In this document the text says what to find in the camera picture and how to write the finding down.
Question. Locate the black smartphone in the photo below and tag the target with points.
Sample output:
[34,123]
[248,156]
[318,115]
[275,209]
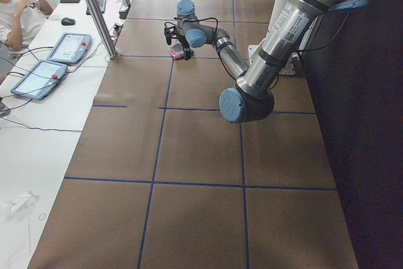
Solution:
[69,1]

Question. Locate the upper teach pendant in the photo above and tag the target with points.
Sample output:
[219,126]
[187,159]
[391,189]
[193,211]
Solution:
[70,48]

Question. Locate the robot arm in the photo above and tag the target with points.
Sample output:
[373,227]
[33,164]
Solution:
[251,99]

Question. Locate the black computer mouse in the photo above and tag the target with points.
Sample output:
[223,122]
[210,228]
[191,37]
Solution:
[67,21]

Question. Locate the white camera stand base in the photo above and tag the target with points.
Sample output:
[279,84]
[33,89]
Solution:
[287,68]

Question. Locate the seated person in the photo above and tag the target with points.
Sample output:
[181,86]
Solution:
[21,20]

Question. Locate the aluminium frame post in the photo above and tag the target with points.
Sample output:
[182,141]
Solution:
[102,28]

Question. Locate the lower teach pendant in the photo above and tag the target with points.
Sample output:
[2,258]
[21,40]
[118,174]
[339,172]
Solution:
[40,80]

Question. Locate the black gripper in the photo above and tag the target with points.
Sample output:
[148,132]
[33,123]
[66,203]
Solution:
[183,44]

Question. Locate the crumpled white tissue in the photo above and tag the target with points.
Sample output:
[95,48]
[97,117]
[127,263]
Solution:
[23,201]

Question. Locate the black curtain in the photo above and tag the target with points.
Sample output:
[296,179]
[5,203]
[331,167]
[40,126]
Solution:
[354,72]

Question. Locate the pink and grey towel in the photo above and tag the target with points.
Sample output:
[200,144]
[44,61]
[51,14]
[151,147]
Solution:
[178,53]

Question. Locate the teach pendant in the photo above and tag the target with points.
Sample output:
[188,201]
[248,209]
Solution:
[70,48]
[40,80]

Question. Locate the white side table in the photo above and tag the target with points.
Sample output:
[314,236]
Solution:
[38,138]

